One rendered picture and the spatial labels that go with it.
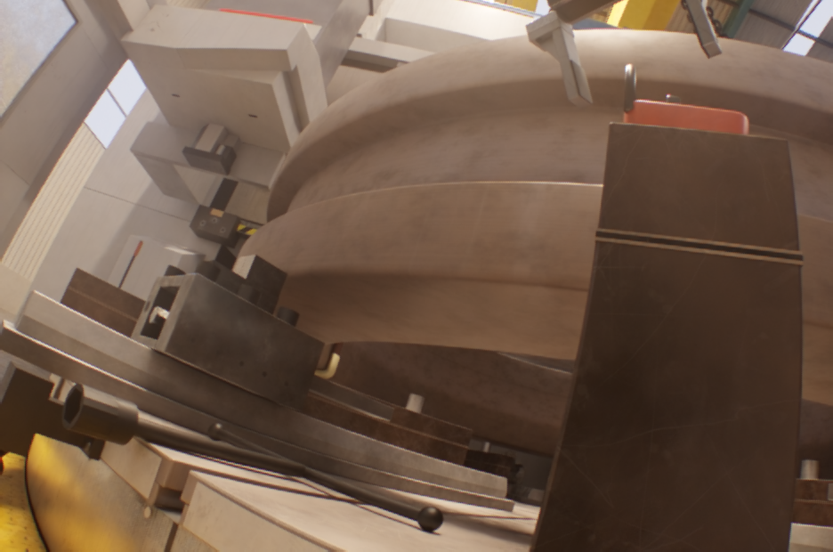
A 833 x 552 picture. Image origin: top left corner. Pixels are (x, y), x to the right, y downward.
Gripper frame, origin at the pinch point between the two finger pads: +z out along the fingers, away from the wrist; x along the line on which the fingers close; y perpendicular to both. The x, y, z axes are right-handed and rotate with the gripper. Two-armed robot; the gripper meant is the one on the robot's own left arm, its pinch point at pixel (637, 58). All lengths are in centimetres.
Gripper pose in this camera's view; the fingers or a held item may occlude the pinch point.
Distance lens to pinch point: 48.3
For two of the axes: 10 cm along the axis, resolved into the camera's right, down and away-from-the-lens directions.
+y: 7.1, 0.9, 7.0
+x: -7.0, 2.2, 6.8
